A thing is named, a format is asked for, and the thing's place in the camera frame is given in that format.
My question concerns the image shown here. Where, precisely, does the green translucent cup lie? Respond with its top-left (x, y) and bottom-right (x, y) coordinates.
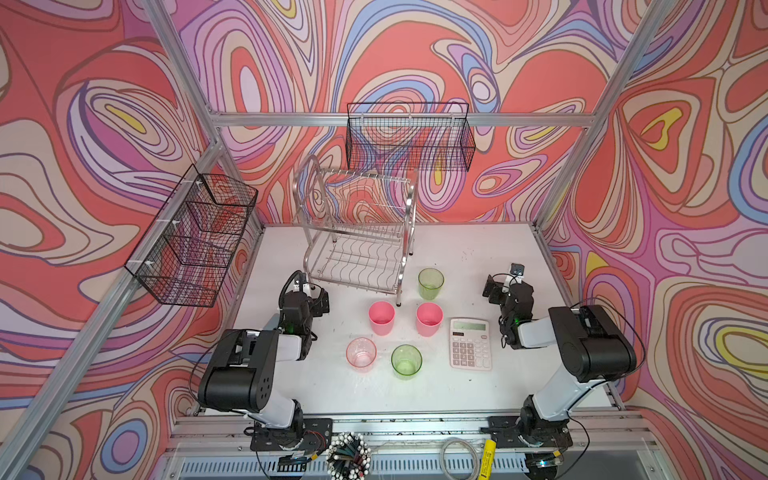
top-left (390, 344), bottom-right (423, 379)
top-left (417, 268), bottom-right (445, 301)

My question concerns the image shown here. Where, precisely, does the opaque pink cup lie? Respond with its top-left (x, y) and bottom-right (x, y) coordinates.
top-left (416, 302), bottom-right (444, 337)
top-left (368, 301), bottom-right (395, 336)

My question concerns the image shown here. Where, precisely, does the clear pink cup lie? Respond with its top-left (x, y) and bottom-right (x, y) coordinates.
top-left (345, 337), bottom-right (378, 372)

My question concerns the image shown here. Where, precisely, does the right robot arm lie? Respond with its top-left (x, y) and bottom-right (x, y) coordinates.
top-left (482, 273), bottom-right (639, 446)

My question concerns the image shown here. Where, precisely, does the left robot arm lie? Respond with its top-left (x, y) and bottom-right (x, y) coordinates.
top-left (196, 270), bottom-right (330, 431)

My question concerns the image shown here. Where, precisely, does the steel two-tier dish rack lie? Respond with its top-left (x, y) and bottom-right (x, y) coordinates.
top-left (292, 156), bottom-right (416, 306)

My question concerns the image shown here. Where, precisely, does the pink calculator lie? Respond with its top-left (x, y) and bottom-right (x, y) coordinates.
top-left (449, 317), bottom-right (492, 371)

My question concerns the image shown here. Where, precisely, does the yellow marker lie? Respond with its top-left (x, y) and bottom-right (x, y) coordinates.
top-left (478, 439), bottom-right (496, 480)

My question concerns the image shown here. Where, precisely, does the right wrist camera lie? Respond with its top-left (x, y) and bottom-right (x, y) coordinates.
top-left (509, 263), bottom-right (525, 280)

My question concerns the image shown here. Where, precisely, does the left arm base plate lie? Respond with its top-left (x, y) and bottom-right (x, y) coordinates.
top-left (244, 417), bottom-right (333, 454)

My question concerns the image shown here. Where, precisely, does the black wire basket left wall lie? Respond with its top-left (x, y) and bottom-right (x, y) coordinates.
top-left (124, 166), bottom-right (259, 308)

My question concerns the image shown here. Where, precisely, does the black wire basket wall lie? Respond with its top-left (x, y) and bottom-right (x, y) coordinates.
top-left (345, 100), bottom-right (476, 175)
top-left (124, 166), bottom-right (259, 308)

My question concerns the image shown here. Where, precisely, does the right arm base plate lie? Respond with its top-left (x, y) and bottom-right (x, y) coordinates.
top-left (480, 416), bottom-right (573, 450)

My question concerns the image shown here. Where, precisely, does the bundle of coloured cables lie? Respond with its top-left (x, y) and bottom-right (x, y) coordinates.
top-left (325, 431), bottom-right (373, 480)

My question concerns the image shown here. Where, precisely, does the black wire basket back wall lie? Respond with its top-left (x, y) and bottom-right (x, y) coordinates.
top-left (345, 100), bottom-right (476, 175)

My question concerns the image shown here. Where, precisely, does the grey coiled cable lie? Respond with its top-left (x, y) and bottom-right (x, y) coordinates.
top-left (439, 436), bottom-right (481, 480)

